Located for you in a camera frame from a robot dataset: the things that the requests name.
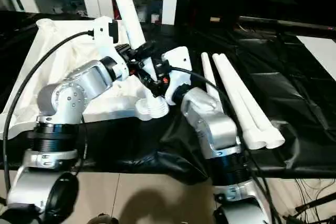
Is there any dark horizontal rail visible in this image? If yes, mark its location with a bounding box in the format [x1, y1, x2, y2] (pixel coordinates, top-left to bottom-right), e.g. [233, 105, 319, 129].
[237, 15, 336, 30]

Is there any white plastic table leg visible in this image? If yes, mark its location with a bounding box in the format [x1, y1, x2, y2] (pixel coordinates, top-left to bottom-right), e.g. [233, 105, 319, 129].
[107, 0, 170, 121]
[217, 54, 286, 149]
[201, 52, 226, 115]
[211, 54, 269, 150]

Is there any black plastic mat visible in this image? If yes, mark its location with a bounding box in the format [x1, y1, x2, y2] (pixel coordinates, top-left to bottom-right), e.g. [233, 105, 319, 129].
[0, 12, 336, 185]

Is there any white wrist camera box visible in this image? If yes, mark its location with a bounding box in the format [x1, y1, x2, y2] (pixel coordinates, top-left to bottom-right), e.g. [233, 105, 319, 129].
[161, 46, 192, 105]
[92, 16, 121, 45]

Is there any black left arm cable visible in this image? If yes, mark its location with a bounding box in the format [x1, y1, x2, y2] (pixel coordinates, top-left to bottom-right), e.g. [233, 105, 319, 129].
[2, 30, 96, 193]

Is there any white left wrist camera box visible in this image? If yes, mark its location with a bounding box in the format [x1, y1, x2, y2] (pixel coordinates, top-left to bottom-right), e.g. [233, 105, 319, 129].
[92, 16, 121, 45]

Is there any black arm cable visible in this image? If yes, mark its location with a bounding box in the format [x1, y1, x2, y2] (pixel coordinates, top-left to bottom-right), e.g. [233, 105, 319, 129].
[170, 67, 233, 110]
[2, 30, 96, 193]

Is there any black floor cable bundle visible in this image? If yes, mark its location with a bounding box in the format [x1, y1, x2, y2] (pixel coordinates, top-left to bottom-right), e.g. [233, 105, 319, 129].
[286, 177, 336, 224]

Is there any white plastic table top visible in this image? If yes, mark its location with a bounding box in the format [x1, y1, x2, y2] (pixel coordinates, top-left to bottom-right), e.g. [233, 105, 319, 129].
[0, 18, 159, 136]

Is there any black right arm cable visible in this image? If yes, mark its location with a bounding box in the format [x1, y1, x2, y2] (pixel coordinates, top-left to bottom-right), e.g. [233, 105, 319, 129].
[170, 67, 233, 110]

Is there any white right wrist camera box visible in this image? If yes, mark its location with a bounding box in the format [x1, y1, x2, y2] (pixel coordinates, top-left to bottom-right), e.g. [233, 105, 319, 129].
[161, 46, 192, 105]

